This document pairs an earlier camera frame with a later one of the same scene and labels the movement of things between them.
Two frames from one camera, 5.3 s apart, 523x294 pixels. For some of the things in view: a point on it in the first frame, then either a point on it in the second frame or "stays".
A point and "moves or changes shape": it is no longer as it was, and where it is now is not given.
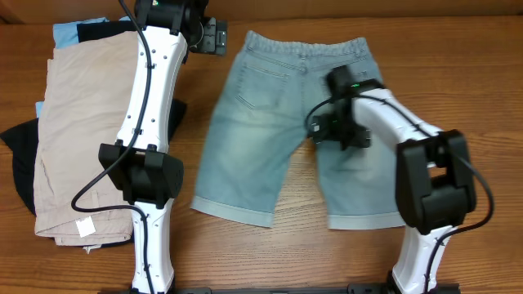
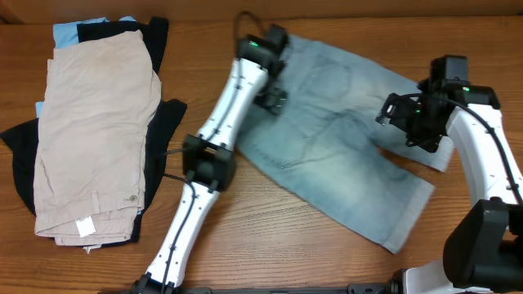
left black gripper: (215, 37) to (272, 96)
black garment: (24, 138) stays
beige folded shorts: (89, 90) stays
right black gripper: (319, 127) to (392, 110)
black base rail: (373, 288) stays
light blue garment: (67, 33) stays
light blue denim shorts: (261, 131) moves or changes shape
